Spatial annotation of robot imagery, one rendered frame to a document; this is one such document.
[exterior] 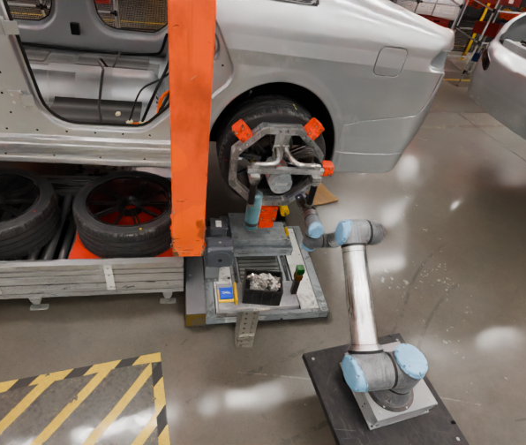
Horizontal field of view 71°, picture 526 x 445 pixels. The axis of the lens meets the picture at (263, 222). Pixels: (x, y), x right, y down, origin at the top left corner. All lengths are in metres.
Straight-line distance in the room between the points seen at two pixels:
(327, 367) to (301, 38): 1.66
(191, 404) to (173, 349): 0.34
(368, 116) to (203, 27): 1.26
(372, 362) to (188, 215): 1.06
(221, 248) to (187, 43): 1.24
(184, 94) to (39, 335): 1.64
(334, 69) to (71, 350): 2.11
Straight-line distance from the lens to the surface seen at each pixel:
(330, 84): 2.22
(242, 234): 2.66
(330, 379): 2.03
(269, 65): 2.09
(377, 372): 1.71
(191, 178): 1.73
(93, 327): 2.49
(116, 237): 2.26
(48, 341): 2.51
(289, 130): 2.10
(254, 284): 1.91
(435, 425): 2.15
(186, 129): 1.60
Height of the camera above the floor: 2.03
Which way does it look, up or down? 41 degrees down
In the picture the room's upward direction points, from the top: 11 degrees clockwise
